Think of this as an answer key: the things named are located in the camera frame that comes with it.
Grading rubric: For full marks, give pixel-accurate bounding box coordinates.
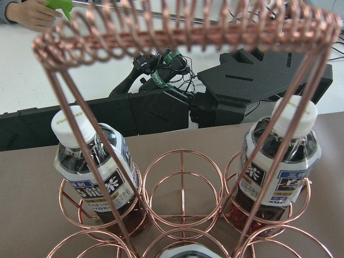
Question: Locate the black device on table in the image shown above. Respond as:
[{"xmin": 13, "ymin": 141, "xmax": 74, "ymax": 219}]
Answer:
[{"xmin": 0, "ymin": 48, "xmax": 334, "ymax": 152}]

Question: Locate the green spray bottle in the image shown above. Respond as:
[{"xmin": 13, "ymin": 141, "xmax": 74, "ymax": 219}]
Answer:
[{"xmin": 44, "ymin": 0, "xmax": 73, "ymax": 20}]

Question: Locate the person's hand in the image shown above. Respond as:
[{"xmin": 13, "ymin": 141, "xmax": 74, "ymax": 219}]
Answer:
[{"xmin": 1, "ymin": 1, "xmax": 63, "ymax": 32}]

